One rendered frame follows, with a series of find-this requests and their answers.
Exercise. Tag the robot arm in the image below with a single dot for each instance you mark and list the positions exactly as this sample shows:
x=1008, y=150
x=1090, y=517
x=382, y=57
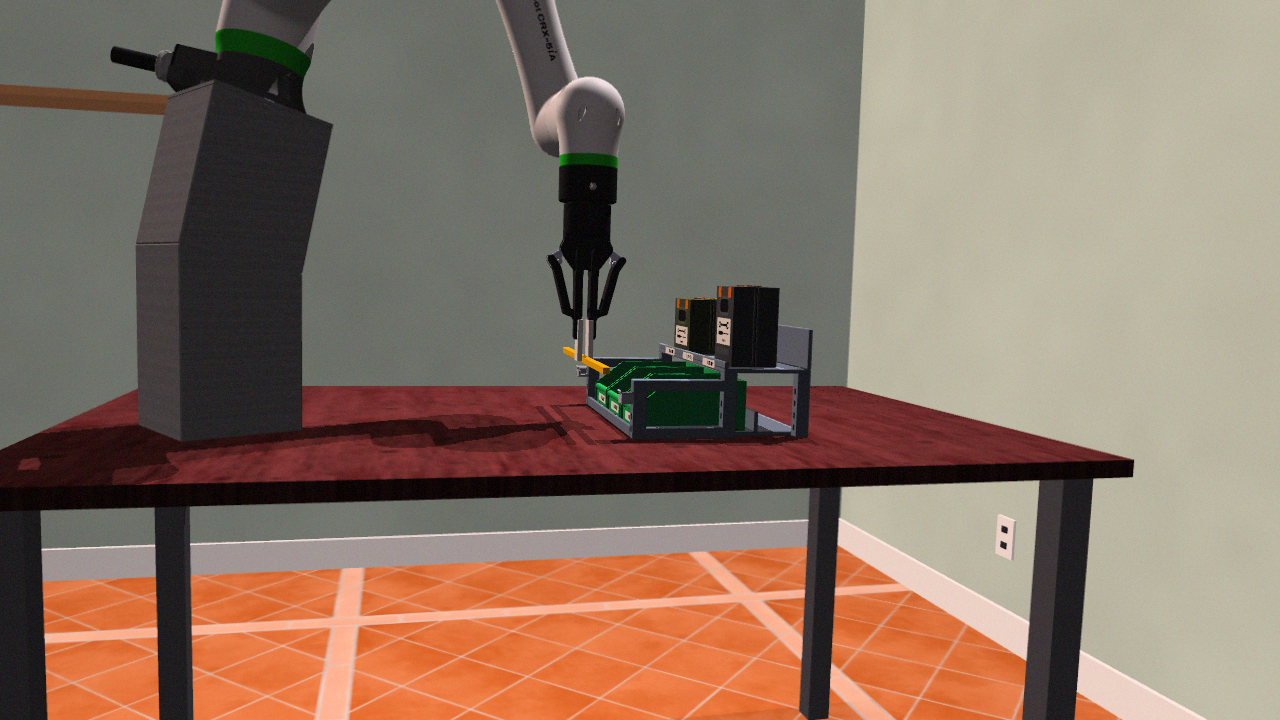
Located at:
x=265, y=47

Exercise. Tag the yellow bar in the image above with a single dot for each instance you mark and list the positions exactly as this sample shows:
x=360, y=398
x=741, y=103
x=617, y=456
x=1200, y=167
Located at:
x=588, y=361

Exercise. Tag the grey metal rack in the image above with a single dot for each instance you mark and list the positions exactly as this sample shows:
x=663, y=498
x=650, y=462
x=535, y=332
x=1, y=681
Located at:
x=794, y=355

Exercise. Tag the olive green case with orange latches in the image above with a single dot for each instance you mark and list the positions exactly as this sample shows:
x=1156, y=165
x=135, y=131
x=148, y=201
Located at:
x=695, y=324

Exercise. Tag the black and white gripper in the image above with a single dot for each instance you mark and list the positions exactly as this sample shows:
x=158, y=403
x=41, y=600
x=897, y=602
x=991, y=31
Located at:
x=586, y=245

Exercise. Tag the green open bin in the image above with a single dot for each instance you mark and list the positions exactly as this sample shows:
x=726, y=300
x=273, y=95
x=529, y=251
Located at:
x=643, y=373
x=625, y=367
x=688, y=408

